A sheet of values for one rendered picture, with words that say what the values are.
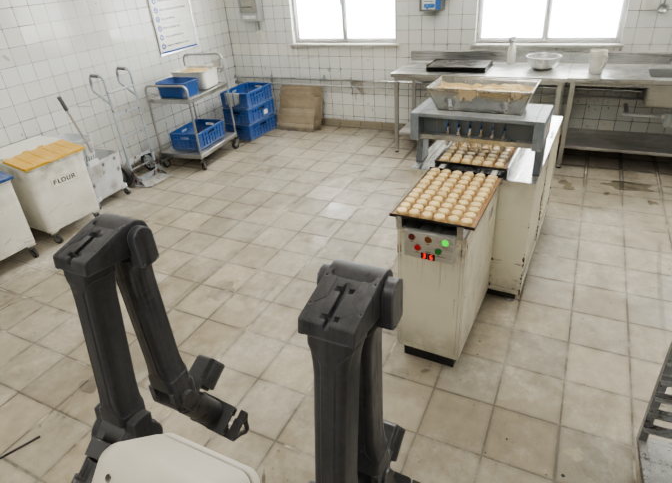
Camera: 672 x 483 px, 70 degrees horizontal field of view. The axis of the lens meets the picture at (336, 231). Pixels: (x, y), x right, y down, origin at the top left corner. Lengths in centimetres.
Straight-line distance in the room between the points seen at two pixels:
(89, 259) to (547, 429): 222
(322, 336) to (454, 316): 196
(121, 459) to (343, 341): 38
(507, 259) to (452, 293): 73
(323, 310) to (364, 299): 5
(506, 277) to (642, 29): 329
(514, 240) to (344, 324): 249
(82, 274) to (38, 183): 375
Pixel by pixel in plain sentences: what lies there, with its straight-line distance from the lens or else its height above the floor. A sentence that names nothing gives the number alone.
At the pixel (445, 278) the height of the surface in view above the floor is 60.
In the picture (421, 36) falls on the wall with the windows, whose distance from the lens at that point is 598.
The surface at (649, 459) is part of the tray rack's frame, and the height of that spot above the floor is 15.
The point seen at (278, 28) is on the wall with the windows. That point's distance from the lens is 677.
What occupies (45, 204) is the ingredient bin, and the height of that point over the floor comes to 38.
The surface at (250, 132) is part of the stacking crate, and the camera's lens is 635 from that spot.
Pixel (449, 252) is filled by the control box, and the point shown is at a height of 77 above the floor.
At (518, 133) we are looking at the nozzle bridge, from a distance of 283.
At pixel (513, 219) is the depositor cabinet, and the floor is 60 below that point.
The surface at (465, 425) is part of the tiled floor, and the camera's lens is 255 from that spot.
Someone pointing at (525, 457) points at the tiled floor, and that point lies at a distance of 250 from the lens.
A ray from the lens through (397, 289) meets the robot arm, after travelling 62.
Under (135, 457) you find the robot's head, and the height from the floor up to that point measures 139.
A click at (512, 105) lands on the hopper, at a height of 124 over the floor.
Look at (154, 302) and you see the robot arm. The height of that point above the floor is 146.
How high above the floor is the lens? 198
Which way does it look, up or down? 30 degrees down
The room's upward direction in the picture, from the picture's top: 5 degrees counter-clockwise
